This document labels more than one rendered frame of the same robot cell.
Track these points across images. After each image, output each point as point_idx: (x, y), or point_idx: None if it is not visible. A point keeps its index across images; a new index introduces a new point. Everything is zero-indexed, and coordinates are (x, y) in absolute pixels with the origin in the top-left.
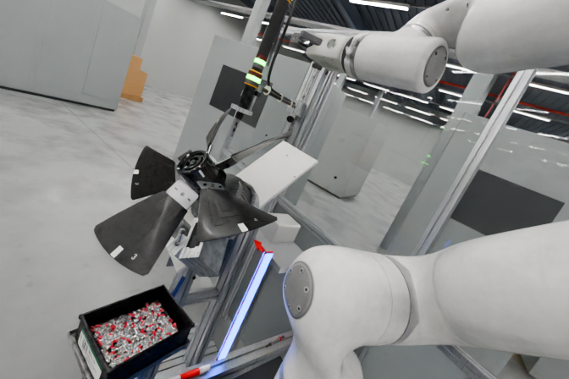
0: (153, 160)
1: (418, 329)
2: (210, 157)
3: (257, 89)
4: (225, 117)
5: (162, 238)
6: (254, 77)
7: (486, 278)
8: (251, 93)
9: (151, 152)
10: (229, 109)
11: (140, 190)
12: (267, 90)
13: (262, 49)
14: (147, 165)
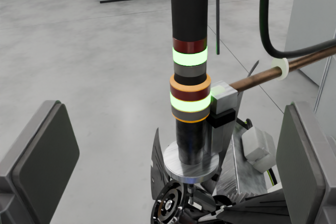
0: (158, 158)
1: None
2: (190, 205)
3: (216, 110)
4: (239, 93)
5: None
6: (179, 102)
7: None
8: (192, 134)
9: (157, 144)
10: (252, 68)
11: (155, 191)
12: (275, 75)
13: (174, 24)
14: (155, 161)
